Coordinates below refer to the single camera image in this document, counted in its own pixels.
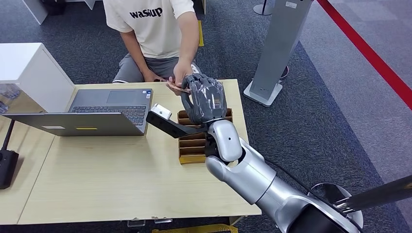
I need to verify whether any white cabinet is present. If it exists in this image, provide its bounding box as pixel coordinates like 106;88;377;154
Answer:
0;42;77;114

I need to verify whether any yellow stool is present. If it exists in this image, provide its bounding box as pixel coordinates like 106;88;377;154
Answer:
197;19;205;48

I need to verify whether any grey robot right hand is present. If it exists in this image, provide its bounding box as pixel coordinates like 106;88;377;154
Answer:
180;73;228;125

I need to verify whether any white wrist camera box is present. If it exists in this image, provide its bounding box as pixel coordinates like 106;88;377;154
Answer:
150;103;173;120

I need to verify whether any person's left hand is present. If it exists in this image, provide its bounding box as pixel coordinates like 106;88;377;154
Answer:
167;62;196;97

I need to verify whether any chrome stanchion post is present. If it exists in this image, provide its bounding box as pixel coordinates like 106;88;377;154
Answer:
307;174;412;230

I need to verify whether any red barrier belt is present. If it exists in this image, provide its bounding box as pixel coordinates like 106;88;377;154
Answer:
316;0;412;111

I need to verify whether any grey open laptop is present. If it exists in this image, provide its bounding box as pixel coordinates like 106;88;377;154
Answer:
2;88;154;137

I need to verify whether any white furniture leg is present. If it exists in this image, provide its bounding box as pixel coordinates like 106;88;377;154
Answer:
21;0;49;26

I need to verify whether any grey kiosk stand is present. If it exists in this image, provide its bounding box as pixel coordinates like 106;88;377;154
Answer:
243;0;314;108

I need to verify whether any black desk stand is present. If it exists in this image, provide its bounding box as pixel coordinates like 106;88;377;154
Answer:
0;119;19;190

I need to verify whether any wooden slotted card holder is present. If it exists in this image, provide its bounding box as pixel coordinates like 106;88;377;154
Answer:
177;108;233;165

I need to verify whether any person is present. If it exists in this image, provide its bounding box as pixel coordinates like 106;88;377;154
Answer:
102;0;205;84

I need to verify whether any yellow floor frame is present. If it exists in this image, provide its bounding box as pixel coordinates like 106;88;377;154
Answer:
151;223;239;233

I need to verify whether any black stanchion post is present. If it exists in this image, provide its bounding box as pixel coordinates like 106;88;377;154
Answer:
253;0;275;16

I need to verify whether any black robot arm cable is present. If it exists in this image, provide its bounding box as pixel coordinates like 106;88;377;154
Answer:
263;157;326;201

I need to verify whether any person's right hand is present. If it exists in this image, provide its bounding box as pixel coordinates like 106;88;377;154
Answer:
143;70;168;83

